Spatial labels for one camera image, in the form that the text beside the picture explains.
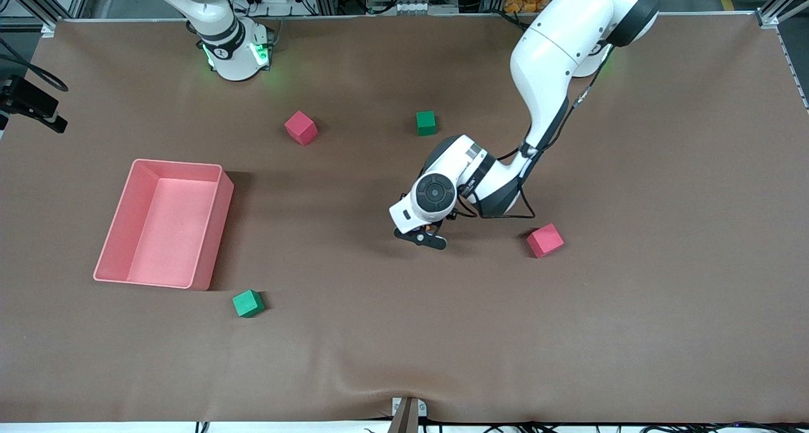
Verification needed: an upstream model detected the pink foam cube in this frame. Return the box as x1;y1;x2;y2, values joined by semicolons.
284;111;319;146
526;223;565;259

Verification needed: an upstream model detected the pink plastic bin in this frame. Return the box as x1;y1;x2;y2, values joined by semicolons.
93;159;234;291

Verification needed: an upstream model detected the metal table clamp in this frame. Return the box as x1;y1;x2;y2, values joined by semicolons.
391;396;428;433

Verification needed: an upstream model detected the brown table mat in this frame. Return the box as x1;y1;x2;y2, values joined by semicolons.
0;13;809;424

